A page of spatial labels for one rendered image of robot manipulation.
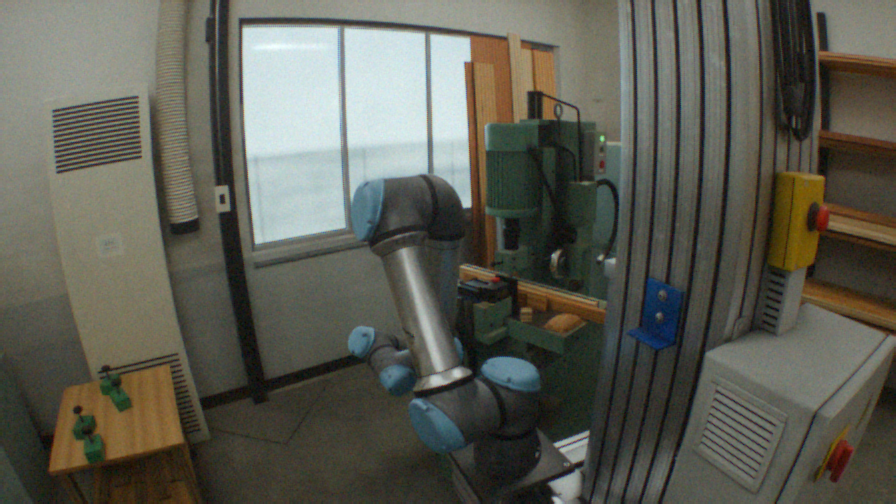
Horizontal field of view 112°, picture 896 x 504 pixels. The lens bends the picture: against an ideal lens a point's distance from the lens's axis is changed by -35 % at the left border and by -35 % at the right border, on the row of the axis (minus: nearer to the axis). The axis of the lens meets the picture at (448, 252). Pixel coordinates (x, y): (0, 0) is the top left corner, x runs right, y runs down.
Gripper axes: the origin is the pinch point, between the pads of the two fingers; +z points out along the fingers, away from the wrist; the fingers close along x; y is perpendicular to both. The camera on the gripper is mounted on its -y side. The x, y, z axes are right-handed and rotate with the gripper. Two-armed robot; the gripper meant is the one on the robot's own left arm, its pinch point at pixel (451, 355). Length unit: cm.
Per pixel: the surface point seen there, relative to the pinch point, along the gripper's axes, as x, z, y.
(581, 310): 19.9, 30.3, -25.8
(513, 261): -6.5, 22.5, -34.8
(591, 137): 6, 27, -86
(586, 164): 4, 32, -77
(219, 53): -146, -66, -88
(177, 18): -140, -96, -91
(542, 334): 15.5, 19.0, -14.5
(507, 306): 0.4, 18.0, -19.4
